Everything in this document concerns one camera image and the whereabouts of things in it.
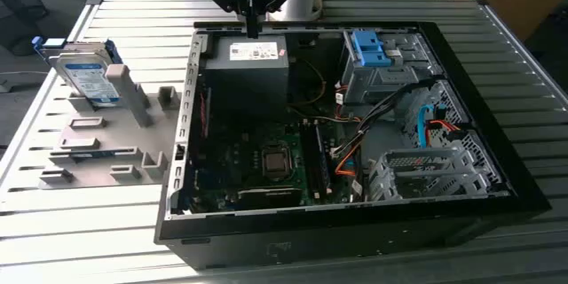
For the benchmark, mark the metal disk bay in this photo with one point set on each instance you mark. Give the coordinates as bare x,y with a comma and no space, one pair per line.
431,173

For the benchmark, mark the CPU socket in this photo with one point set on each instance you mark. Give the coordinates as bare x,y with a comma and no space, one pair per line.
263,171

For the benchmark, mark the grey power supply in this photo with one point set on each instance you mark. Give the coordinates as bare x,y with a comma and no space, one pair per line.
248,78

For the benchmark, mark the CPU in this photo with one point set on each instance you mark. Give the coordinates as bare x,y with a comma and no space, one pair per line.
276,161

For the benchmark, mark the RAM stick on rack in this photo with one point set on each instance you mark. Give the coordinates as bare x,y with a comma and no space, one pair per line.
94,155

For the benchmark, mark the grey parts rack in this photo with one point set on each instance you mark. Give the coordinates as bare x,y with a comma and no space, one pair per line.
111,137

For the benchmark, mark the black RAM slot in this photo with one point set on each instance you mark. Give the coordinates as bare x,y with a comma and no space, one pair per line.
308,161

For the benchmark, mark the green motherboard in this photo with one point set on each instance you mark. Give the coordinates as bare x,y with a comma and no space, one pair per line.
239,184

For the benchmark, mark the blue plastic drive latch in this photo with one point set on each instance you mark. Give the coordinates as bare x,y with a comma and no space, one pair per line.
368,48

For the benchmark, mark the black mesh wastebasket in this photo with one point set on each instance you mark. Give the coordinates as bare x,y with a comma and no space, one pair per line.
22,14

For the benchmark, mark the black PC case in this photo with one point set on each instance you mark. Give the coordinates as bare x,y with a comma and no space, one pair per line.
311,240

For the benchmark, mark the hard disk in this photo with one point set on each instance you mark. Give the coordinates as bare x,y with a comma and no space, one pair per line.
88,81

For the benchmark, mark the metal optical drive cage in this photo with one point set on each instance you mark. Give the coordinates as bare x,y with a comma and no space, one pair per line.
391,81

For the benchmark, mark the black graphics card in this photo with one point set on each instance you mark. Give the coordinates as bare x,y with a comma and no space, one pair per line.
271,199

